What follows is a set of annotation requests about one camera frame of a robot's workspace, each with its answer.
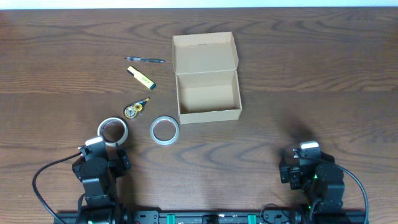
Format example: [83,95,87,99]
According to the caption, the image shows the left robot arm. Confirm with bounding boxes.
[72,141,133,224]

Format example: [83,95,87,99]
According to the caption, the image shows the yellow highlighter marker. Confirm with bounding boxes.
[127,66,156,90]

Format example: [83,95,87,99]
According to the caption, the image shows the right black cable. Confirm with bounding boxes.
[297,154,370,224]

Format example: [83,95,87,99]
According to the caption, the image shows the black mounting rail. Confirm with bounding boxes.
[54,210,369,224]

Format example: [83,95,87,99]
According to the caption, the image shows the yellow correction tape dispenser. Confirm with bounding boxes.
[124,98,150,119]

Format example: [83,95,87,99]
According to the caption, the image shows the clear tape roll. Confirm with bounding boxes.
[149,116,180,146]

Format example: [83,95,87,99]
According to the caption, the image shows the brown cardboard box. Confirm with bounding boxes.
[172,32,242,124]

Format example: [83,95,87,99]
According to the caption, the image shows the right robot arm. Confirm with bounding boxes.
[279,146,351,223]

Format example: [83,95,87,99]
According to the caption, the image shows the left black cable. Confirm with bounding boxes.
[32,151,82,224]

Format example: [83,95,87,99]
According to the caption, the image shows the black ballpoint pen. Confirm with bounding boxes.
[124,57,165,63]

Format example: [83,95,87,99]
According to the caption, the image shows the black cable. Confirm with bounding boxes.
[297,154,370,224]
[32,151,82,224]

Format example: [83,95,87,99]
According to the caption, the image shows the beige masking tape roll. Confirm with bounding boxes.
[97,117,129,147]

